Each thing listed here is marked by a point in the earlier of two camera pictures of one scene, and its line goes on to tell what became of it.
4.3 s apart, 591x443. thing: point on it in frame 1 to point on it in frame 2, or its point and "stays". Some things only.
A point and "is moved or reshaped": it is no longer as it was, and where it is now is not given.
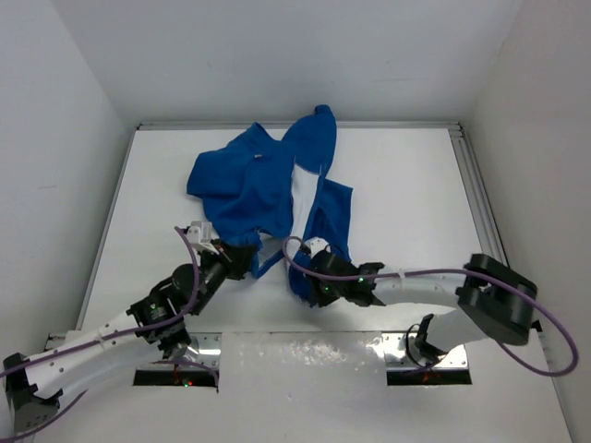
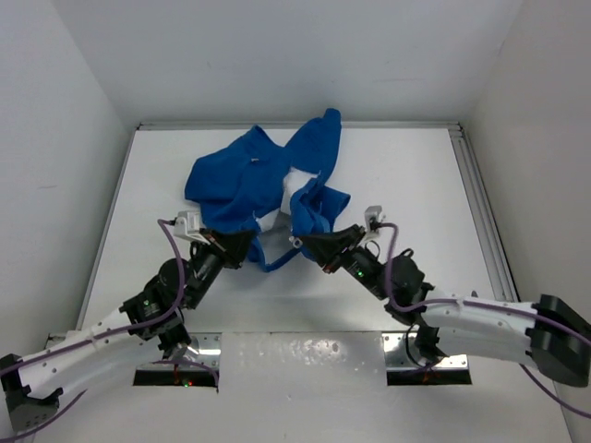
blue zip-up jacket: x=247 y=191 is moved or reshaped
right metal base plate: x=395 y=356 stays
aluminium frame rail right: x=480 y=204 stays
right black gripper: x=318 y=296 to x=327 y=248
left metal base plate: x=210 y=353 stays
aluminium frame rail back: x=338 y=125 stays
